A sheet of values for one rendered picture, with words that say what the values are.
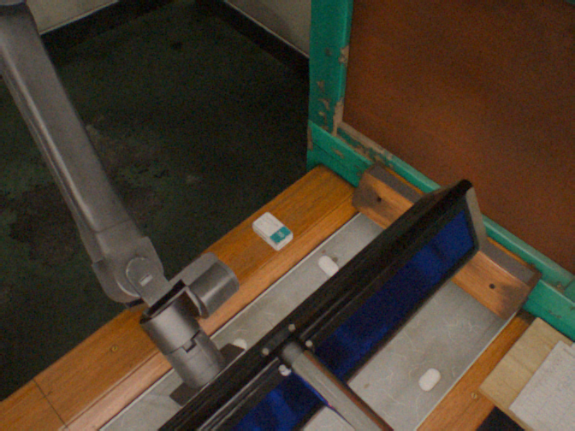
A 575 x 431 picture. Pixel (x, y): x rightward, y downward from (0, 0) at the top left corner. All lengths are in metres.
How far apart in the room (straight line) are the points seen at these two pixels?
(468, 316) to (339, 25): 0.48
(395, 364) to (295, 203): 0.32
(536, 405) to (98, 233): 0.60
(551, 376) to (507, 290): 0.13
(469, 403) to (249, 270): 0.37
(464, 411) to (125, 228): 0.50
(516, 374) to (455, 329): 0.11
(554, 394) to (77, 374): 0.65
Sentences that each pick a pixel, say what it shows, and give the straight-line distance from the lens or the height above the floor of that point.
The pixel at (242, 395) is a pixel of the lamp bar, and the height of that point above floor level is 1.11.
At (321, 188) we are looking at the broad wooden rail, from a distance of 0.96.
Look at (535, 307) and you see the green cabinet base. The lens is 0.89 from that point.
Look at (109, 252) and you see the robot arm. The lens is 0.65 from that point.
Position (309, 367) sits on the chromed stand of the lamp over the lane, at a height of 1.12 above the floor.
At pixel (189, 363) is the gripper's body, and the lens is 0.68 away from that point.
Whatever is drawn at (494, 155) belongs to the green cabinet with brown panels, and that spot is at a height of 0.98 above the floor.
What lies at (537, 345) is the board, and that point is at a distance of 0.86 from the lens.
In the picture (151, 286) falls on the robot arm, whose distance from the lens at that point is 0.65.
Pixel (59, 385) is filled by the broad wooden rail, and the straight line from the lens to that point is 0.85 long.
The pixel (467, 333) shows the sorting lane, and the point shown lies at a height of 0.74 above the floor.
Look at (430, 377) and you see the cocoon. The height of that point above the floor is 0.76.
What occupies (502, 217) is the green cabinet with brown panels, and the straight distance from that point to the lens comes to 0.82.
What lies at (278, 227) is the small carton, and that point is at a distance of 0.88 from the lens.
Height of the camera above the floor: 1.50
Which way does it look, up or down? 53 degrees down
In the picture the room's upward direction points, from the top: 1 degrees counter-clockwise
